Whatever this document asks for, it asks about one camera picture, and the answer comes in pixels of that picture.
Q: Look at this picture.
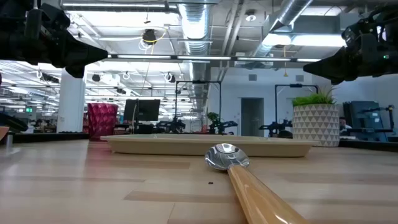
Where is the black background rig frame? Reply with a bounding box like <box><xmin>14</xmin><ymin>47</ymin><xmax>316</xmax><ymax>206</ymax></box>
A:
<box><xmin>274</xmin><ymin>83</ymin><xmax>320</xmax><ymax>133</ymax></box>
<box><xmin>174</xmin><ymin>80</ymin><xmax>223</xmax><ymax>135</ymax></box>

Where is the beige plastic tray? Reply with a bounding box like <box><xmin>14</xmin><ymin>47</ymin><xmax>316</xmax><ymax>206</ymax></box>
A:
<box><xmin>101</xmin><ymin>133</ymin><xmax>318</xmax><ymax>158</ymax></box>

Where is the gray door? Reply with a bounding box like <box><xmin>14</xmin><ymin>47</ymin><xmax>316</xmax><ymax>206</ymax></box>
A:
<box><xmin>241</xmin><ymin>97</ymin><xmax>265</xmax><ymax>138</ymax></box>

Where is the red textured plastic cup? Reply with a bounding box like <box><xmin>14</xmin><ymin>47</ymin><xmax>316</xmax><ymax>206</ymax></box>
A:
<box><xmin>87</xmin><ymin>103</ymin><xmax>119</xmax><ymax>141</ymax></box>

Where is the person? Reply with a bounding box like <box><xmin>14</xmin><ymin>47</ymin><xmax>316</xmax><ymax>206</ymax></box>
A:
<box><xmin>338</xmin><ymin>116</ymin><xmax>353</xmax><ymax>132</ymax></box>

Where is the metal spoon with orange handle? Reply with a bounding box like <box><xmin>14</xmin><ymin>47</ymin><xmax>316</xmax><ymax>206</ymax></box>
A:
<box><xmin>204</xmin><ymin>142</ymin><xmax>309</xmax><ymax>224</ymax></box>

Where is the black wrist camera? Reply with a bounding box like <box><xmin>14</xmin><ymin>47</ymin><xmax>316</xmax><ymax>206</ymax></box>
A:
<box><xmin>341</xmin><ymin>17</ymin><xmax>379</xmax><ymax>42</ymax></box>
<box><xmin>40</xmin><ymin>2</ymin><xmax>72</xmax><ymax>32</ymax></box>

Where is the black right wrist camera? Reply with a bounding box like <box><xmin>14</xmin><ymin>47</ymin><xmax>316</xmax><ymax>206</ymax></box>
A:
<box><xmin>341</xmin><ymin>17</ymin><xmax>379</xmax><ymax>42</ymax></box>

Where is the green artificial plant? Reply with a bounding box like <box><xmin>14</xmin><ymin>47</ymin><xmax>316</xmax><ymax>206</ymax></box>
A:
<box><xmin>292</xmin><ymin>88</ymin><xmax>337</xmax><ymax>108</ymax></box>

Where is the white building pillar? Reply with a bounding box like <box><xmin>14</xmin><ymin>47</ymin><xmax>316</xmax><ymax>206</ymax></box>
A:
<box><xmin>57</xmin><ymin>68</ymin><xmax>86</xmax><ymax>134</ymax></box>

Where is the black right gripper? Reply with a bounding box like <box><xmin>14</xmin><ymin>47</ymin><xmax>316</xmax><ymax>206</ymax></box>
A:
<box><xmin>303</xmin><ymin>30</ymin><xmax>398</xmax><ymax>85</ymax></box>

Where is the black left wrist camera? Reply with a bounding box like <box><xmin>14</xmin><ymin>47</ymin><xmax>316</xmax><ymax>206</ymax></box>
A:
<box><xmin>40</xmin><ymin>2</ymin><xmax>72</xmax><ymax>32</ymax></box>

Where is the small green background plant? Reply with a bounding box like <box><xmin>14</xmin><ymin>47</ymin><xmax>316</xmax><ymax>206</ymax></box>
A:
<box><xmin>206</xmin><ymin>111</ymin><xmax>220</xmax><ymax>124</ymax></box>

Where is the white triangle-patterned plant pot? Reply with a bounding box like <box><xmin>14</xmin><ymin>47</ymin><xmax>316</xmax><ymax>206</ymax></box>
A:
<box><xmin>292</xmin><ymin>104</ymin><xmax>340</xmax><ymax>148</ymax></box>

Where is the silver slanted ventilation duct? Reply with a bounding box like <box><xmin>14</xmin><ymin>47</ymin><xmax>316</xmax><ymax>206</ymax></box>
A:
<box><xmin>248</xmin><ymin>0</ymin><xmax>313</xmax><ymax>60</ymax></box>

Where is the long light bar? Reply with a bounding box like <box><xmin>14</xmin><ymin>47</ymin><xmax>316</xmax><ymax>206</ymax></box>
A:
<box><xmin>107</xmin><ymin>54</ymin><xmax>322</xmax><ymax>63</ymax></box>

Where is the black camera with yellow cable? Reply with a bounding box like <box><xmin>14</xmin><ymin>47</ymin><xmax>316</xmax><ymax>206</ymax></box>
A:
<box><xmin>142</xmin><ymin>28</ymin><xmax>158</xmax><ymax>45</ymax></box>

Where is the silver round ventilation duct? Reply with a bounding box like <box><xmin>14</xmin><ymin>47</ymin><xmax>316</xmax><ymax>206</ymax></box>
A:
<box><xmin>177</xmin><ymin>0</ymin><xmax>213</xmax><ymax>113</ymax></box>

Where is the gray computer monitor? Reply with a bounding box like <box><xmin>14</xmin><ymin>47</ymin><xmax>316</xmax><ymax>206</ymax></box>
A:
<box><xmin>343</xmin><ymin>100</ymin><xmax>389</xmax><ymax>142</ymax></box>

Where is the black computer monitor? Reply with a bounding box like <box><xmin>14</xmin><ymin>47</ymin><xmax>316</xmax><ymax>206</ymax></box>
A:
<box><xmin>123</xmin><ymin>98</ymin><xmax>161</xmax><ymax>122</ymax></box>

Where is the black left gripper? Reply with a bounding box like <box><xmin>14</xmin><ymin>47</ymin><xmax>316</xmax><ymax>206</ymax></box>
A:
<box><xmin>0</xmin><ymin>29</ymin><xmax>108</xmax><ymax>78</ymax></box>

